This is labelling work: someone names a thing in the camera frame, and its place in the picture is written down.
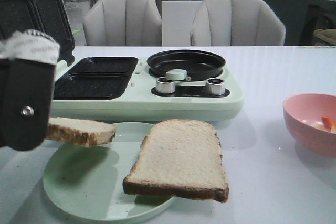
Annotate left silver knob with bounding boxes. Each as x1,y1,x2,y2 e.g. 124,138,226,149
155,77,175,94

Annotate white cabinet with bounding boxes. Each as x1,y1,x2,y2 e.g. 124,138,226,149
161,0,203,46

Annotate black round frying pan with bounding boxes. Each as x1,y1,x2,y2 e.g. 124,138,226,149
147,49,226,81

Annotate pink bowl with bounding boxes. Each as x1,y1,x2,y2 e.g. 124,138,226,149
283,93,335,157

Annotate grey armchair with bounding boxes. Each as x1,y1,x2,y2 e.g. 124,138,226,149
83,0,162,46
190,0,286,46

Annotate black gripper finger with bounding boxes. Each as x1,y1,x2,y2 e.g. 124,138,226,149
1,59,55,151

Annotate mint green round plate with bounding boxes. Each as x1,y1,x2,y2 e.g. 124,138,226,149
43,122,175,223

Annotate right grey armchair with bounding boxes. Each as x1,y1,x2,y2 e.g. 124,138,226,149
190,0,286,46

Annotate orange shrimp piece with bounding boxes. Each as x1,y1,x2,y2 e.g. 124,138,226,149
321,116,335,132

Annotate mint green pan handle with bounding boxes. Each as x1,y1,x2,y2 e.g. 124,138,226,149
165,69,191,81

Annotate white bread slice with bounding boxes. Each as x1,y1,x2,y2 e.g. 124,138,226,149
46,117,117,147
122,119,229,203

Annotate left grey armchair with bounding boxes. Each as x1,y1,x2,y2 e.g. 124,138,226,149
83,0,162,46

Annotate silver knob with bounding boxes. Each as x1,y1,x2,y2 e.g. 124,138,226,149
155,77,175,94
205,78,225,96

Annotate right silver knob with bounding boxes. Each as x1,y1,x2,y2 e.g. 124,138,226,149
205,78,225,96

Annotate mint green sandwich maker lid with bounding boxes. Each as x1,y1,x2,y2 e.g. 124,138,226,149
1,0,75,66

